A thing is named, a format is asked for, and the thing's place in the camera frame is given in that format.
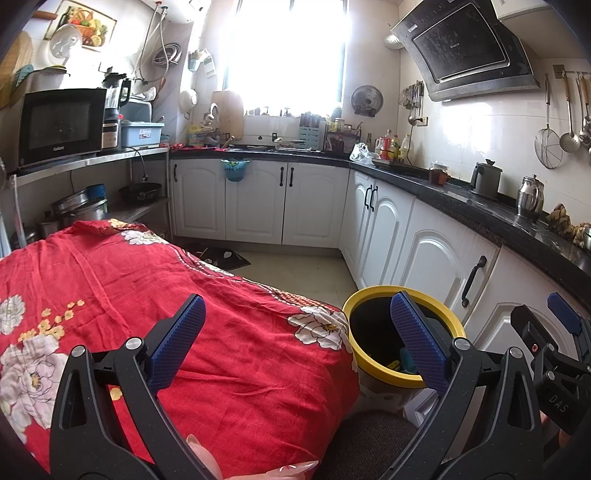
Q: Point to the metal shelf rack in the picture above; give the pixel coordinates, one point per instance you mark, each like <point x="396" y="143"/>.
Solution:
<point x="115" y="157"/>

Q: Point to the steel ladle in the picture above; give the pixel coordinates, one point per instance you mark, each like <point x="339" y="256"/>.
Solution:
<point x="570" y="141"/>

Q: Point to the black blender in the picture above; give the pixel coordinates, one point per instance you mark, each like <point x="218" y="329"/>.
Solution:
<point x="115" y="115"/>

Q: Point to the bright window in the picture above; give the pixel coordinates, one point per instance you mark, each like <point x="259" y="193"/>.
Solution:
<point x="286" y="50"/>

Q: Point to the person's left hand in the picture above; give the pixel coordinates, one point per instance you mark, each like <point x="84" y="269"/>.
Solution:
<point x="205" y="454"/>

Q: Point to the teal knife holder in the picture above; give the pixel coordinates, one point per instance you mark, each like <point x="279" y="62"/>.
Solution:
<point x="312" y="131"/>

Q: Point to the red floral blanket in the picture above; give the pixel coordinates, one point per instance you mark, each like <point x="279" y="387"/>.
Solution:
<point x="231" y="346"/>

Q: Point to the person's right hand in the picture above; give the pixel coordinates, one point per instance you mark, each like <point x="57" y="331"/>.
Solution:
<point x="565" y="441"/>

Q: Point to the black wok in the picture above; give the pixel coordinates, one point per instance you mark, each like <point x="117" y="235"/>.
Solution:
<point x="141" y="191"/>

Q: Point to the black stone countertop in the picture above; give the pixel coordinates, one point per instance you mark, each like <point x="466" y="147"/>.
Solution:
<point x="485" y="210"/>

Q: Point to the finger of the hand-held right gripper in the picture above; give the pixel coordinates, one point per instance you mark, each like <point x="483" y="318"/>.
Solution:
<point x="526" y="323"/>
<point x="565" y="314"/>

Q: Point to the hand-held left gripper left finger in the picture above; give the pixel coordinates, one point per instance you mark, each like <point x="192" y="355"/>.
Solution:
<point x="178" y="341"/>

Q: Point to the clear plastic bag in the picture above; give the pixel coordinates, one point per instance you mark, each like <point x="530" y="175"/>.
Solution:
<point x="362" y="153"/>

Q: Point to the stacked steel pots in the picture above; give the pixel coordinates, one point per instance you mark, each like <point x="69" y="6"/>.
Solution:
<point x="78" y="210"/>

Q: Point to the brown ginger pile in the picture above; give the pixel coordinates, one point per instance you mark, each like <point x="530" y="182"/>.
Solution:
<point x="561" y="219"/>

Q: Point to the black microwave oven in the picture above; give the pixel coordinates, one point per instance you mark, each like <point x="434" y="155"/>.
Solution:
<point x="60" y="122"/>

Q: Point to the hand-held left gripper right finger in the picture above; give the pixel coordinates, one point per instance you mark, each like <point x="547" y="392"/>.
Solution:
<point x="420" y="341"/>

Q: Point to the black wall fan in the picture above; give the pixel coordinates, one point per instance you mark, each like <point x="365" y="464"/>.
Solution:
<point x="367" y="100"/>

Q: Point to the shiny steel kettle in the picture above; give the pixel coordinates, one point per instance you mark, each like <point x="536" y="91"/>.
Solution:
<point x="530" y="198"/>

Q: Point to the blue hanging cabinet bin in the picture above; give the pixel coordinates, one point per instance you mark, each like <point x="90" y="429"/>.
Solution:
<point x="235" y="170"/>

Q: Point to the white kitchen cabinets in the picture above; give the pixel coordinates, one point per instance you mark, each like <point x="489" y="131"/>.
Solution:
<point x="314" y="203"/>

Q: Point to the white wall holder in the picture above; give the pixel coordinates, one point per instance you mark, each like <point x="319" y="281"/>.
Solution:
<point x="202" y="62"/>

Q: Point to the dark brown cloth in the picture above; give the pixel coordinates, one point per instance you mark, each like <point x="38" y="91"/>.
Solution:
<point x="369" y="443"/>

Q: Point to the black range hood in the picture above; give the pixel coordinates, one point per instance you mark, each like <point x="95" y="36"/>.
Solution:
<point x="466" y="46"/>

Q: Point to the yellow rim trash bin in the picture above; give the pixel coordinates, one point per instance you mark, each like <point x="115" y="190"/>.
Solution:
<point x="374" y="332"/>

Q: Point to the yellow oil bottle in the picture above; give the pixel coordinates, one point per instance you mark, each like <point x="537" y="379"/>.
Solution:
<point x="405" y="148"/>

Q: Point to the blue plastic basket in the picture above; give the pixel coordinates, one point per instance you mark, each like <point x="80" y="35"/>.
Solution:
<point x="141" y="134"/>

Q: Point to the white pot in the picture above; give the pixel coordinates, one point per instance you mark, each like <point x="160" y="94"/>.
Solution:
<point x="48" y="79"/>

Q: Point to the red counter cloth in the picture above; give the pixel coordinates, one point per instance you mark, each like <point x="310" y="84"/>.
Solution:
<point x="191" y="147"/>

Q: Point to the wooden cutting board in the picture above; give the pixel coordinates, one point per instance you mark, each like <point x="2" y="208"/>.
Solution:
<point x="228" y="113"/>

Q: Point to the grey plastic container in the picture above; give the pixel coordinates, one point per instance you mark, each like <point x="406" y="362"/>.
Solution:
<point x="137" y="111"/>

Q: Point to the red sauce bottle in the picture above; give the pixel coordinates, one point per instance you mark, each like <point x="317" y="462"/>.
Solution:
<point x="387" y="146"/>

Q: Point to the white wall socket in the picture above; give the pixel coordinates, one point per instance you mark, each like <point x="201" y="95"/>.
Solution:
<point x="421" y="121"/>

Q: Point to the white small fan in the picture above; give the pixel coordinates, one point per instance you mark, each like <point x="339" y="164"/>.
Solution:
<point x="65" y="40"/>

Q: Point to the fruit wall picture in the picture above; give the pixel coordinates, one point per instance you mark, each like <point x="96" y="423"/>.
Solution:
<point x="90" y="21"/>

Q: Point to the grey metal jug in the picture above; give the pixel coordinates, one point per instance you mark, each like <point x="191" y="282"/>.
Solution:
<point x="485" y="180"/>

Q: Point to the glass jar dark contents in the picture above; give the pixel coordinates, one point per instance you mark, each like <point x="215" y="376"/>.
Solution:
<point x="439" y="174"/>

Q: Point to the black patterned floor mat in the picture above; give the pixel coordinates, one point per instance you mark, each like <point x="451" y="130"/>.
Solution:
<point x="224" y="258"/>

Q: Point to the white round wall object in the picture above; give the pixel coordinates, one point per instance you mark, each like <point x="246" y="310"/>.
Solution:
<point x="188" y="102"/>

